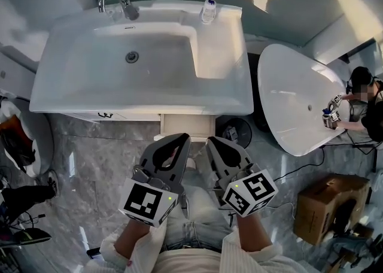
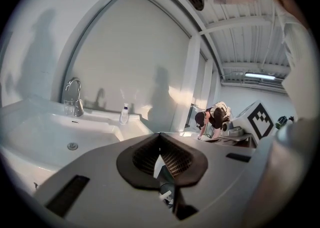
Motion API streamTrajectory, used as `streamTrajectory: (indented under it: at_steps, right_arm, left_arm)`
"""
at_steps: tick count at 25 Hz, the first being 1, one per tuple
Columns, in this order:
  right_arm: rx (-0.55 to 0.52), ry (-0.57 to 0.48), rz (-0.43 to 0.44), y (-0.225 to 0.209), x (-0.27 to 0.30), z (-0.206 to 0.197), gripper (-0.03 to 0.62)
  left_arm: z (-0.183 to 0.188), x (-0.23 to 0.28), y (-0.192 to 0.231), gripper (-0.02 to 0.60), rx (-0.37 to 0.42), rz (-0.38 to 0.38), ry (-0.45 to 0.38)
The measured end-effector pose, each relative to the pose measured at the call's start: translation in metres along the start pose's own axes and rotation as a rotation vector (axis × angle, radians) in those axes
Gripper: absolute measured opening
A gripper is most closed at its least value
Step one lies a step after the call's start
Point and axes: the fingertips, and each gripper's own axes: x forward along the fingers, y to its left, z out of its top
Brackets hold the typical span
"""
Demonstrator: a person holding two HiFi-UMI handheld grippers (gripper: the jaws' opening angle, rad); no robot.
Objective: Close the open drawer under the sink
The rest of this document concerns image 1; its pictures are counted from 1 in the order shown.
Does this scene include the smartphone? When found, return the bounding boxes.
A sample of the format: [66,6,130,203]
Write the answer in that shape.
[86,247,102,262]

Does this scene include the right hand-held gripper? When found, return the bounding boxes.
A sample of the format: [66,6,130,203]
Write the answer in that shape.
[206,136,279,218]

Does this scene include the clear soap pump bottle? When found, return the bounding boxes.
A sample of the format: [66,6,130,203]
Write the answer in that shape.
[199,0,218,25]

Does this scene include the person's left forearm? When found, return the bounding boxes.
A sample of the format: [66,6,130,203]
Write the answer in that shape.
[113,217,164,262]

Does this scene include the black mesh wastebasket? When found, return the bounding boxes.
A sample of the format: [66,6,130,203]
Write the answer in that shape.
[215,117,253,148]

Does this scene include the thin white cable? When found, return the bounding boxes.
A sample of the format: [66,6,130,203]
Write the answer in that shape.
[269,202,296,216]

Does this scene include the long black cable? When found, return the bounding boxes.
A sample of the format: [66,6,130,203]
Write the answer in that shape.
[273,147,326,183]

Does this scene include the person's light blue jeans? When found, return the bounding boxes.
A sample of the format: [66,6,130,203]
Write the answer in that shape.
[163,163,236,253]

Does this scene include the large cardboard box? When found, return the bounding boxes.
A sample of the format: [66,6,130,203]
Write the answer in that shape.
[293,173,372,246]

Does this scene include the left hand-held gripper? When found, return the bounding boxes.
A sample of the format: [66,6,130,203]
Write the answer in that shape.
[118,133,192,228]

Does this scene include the chrome faucet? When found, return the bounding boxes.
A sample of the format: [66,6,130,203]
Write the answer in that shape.
[98,0,141,21]

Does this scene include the person's right forearm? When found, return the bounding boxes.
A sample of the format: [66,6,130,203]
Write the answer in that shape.
[236,213,275,253]

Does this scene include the black backpack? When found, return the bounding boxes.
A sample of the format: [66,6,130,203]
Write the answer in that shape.
[0,129,37,174]

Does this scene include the person's cream knit sweater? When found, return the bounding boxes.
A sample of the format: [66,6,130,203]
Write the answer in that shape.
[100,223,300,273]

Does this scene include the white drawer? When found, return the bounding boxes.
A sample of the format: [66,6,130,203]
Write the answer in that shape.
[154,113,217,144]

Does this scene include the white water dispenser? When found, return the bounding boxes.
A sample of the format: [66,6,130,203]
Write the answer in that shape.
[0,44,38,102]

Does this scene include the white ceramic sink basin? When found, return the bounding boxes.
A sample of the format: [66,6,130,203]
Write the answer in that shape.
[29,0,255,116]

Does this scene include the orange cushion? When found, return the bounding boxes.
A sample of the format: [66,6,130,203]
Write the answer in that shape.
[0,115,22,138]

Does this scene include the white and green bathtub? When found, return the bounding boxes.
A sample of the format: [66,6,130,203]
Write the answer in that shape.
[256,43,349,157]

